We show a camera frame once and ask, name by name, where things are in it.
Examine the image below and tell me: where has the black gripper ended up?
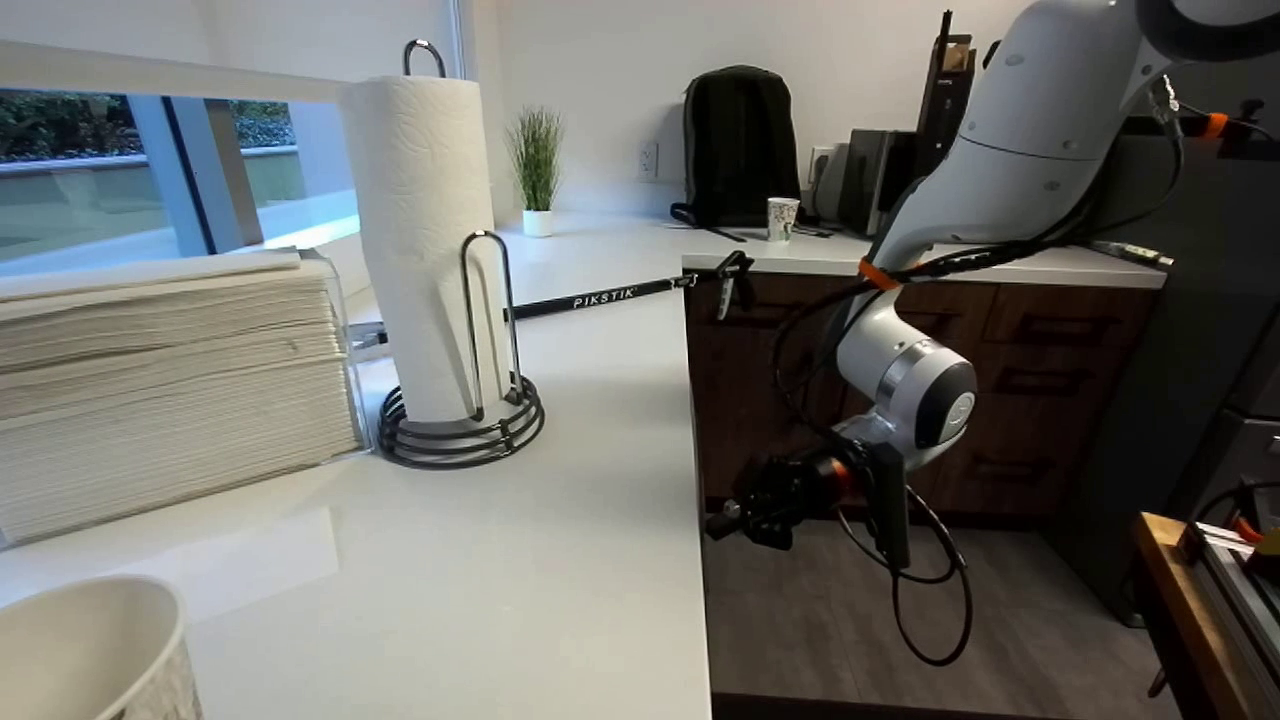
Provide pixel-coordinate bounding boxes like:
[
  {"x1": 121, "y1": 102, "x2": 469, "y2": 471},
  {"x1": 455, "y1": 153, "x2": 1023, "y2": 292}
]
[{"x1": 701, "y1": 446, "x2": 874, "y2": 557}]

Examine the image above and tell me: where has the paper towel roll on holder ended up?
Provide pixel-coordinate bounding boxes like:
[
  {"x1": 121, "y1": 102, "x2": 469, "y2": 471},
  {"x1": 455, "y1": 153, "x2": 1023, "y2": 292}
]
[{"x1": 376, "y1": 35, "x2": 554, "y2": 471}]

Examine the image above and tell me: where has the small white cup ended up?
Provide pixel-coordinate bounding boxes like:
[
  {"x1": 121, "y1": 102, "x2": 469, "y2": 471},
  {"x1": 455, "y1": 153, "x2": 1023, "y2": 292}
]
[{"x1": 765, "y1": 192, "x2": 806, "y2": 245}]

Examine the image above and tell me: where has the grey countertop appliance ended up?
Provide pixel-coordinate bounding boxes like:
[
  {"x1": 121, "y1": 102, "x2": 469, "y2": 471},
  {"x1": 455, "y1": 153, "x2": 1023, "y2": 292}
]
[{"x1": 808, "y1": 139, "x2": 860, "y2": 230}]

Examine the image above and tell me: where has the black box appliance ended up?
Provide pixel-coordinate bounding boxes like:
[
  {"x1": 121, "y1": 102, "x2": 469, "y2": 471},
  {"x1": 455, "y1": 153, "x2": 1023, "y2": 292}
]
[{"x1": 844, "y1": 126, "x2": 924, "y2": 245}]

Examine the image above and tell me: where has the black backpack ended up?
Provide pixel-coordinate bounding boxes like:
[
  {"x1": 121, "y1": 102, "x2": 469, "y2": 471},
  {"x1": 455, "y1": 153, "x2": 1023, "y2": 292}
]
[{"x1": 670, "y1": 65, "x2": 808, "y2": 237}]

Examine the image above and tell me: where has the dark wooden cabinet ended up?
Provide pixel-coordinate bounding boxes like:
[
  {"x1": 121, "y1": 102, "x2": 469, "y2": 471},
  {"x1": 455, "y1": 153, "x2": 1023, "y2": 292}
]
[{"x1": 684, "y1": 266, "x2": 1162, "y2": 525}]

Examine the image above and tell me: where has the small green potted plant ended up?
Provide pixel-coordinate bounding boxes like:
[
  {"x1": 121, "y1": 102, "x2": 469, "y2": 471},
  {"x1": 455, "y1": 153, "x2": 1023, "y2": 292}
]
[{"x1": 513, "y1": 109, "x2": 569, "y2": 245}]

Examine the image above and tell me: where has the white paper towel roll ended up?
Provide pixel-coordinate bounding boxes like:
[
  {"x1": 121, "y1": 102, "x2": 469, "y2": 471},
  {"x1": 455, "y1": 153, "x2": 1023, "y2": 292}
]
[{"x1": 340, "y1": 73, "x2": 515, "y2": 424}]

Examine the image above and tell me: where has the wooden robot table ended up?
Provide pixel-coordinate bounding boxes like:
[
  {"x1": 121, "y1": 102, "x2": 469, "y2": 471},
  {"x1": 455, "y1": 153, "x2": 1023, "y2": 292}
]
[{"x1": 1127, "y1": 507, "x2": 1280, "y2": 720}]

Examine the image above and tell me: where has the tall black slim device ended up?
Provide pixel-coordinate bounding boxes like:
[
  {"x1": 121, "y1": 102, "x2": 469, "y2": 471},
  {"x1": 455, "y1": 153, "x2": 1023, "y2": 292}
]
[{"x1": 911, "y1": 6, "x2": 980, "y2": 180}]

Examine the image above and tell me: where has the dark grey refrigerator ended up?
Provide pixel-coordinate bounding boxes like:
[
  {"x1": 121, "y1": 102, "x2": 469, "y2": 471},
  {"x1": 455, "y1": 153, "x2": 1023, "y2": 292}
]
[{"x1": 1052, "y1": 130, "x2": 1280, "y2": 620}]

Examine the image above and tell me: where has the stack of folded paper towels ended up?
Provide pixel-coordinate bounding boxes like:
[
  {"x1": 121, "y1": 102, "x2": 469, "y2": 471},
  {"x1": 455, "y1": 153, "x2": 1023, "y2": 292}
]
[{"x1": 0, "y1": 249, "x2": 366, "y2": 546}]

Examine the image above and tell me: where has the white paper cup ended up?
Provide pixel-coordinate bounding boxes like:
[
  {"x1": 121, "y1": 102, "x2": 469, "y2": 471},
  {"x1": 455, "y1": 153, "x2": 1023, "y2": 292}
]
[{"x1": 0, "y1": 572, "x2": 210, "y2": 720}]

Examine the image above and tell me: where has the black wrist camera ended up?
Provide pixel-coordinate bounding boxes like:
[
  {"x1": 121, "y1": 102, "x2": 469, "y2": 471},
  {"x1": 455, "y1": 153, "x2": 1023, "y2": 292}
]
[{"x1": 860, "y1": 431, "x2": 920, "y2": 575}]

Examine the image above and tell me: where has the black strap with clip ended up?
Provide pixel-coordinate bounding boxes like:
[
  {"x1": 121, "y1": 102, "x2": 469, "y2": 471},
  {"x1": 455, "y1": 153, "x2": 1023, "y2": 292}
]
[{"x1": 513, "y1": 249, "x2": 760, "y2": 322}]

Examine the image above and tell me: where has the window with white frame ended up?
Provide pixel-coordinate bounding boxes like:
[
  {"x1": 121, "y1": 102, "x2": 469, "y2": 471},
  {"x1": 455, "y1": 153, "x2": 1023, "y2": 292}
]
[{"x1": 0, "y1": 83, "x2": 366, "y2": 266}]

